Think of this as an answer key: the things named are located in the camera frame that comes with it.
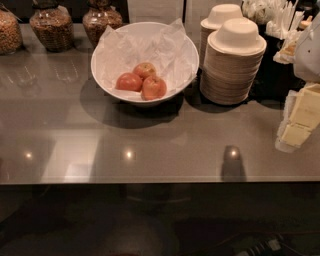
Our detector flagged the front stack of paper bowls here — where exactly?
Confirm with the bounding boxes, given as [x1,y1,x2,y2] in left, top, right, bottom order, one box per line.
[200,17,267,105]

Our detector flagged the left red apple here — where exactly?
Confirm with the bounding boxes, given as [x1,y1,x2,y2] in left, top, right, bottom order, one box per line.
[116,72,143,92]

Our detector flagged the left glass jar of cereal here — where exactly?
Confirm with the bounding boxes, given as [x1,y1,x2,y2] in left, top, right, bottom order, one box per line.
[0,4,23,55]

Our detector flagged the black cutlery holder tray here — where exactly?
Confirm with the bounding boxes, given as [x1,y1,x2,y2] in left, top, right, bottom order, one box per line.
[248,25,305,104]

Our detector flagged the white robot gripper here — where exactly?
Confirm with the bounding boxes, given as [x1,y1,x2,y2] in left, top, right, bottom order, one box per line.
[275,13,320,153]

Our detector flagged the front right red apple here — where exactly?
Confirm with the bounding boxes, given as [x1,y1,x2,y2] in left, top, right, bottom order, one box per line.
[141,75,167,101]

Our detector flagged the right glass jar of granola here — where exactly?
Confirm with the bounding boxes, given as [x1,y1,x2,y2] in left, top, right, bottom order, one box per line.
[82,0,123,47]

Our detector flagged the rear stack of paper bowls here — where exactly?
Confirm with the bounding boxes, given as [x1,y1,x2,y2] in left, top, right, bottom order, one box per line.
[199,4,242,68]

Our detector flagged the stack of paper bowls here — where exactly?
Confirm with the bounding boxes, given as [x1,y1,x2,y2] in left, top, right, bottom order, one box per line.
[200,17,267,105]
[199,4,242,68]

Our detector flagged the white ceramic bowl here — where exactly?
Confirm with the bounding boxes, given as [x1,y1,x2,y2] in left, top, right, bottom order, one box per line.
[90,21,200,107]

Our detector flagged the glass jar of granola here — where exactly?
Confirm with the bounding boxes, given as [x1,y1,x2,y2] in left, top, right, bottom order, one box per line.
[29,0,74,52]
[82,0,123,47]

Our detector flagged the back red apple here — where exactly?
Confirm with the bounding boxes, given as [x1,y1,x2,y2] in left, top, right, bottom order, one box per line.
[133,62,156,80]

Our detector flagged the red apple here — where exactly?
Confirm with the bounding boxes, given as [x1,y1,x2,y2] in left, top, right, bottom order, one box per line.
[141,75,167,101]
[133,62,156,80]
[116,72,143,92]

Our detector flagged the middle glass jar of granola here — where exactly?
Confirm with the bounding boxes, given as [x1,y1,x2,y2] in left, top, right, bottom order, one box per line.
[29,0,74,52]

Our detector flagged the white plastic cutlery bundle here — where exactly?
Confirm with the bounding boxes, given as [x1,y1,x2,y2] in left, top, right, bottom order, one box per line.
[241,0,304,40]

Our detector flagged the white paper bowl liner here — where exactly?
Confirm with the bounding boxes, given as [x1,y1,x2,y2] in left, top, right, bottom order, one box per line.
[95,18,198,102]

